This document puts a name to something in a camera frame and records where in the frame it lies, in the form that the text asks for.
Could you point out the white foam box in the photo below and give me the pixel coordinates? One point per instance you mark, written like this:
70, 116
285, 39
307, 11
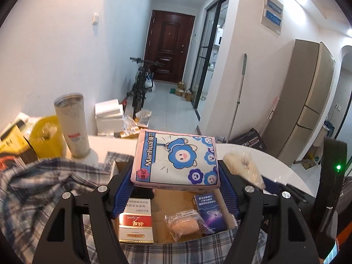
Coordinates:
108, 108
110, 125

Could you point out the yellow plastic bag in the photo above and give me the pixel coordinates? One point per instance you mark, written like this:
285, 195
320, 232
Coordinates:
46, 137

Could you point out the black cardboard box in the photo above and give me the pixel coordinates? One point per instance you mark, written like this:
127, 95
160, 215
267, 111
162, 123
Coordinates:
249, 140

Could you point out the white light switch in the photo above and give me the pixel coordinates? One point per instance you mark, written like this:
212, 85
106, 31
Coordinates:
96, 18

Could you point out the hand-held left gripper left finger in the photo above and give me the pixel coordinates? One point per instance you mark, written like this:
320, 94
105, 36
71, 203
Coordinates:
123, 195

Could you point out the clear plastic bag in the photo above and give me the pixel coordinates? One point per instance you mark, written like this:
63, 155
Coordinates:
143, 118

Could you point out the black yellow box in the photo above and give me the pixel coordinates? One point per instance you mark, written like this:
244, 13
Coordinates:
13, 145

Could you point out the small cardboard box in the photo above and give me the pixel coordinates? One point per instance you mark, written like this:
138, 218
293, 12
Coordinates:
180, 85
187, 93

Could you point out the pink tissue pack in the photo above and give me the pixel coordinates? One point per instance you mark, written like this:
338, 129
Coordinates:
176, 154

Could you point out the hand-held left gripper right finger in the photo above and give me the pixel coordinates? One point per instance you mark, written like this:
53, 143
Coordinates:
228, 194

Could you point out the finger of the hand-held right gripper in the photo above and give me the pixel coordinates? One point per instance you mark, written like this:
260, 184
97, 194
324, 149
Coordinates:
291, 192

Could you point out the beige refrigerator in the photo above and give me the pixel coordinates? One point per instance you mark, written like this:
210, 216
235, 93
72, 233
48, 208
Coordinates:
305, 99

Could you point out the black bicycle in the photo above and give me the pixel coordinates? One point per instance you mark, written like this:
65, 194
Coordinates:
140, 88

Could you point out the white plastic bag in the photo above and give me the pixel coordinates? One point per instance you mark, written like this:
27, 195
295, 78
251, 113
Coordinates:
150, 84

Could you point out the wall electrical panel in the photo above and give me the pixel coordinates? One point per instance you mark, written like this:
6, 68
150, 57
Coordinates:
271, 13

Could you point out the grey mop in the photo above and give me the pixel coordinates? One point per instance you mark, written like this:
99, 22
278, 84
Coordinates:
239, 93

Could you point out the flat cardboard box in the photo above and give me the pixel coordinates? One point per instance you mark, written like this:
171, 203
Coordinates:
305, 161

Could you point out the purple rectangular box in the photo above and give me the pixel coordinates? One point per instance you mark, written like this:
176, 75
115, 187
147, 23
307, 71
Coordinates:
211, 211

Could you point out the yellow carton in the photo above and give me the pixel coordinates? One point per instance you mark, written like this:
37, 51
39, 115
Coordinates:
129, 133

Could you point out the dark red entrance door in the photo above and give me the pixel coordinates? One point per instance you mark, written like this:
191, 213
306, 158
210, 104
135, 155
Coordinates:
169, 46

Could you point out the black framed glass door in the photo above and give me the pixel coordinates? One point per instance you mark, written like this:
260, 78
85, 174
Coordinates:
209, 49

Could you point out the bread bun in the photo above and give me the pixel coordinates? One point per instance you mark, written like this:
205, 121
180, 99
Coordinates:
184, 224
244, 167

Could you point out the plaid shirt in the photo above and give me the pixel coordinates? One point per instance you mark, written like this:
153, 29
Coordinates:
41, 181

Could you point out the red white carton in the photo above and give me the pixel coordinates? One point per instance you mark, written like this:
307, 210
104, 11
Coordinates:
136, 220

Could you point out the tall white tumbler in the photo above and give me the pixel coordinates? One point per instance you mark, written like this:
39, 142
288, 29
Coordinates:
73, 126

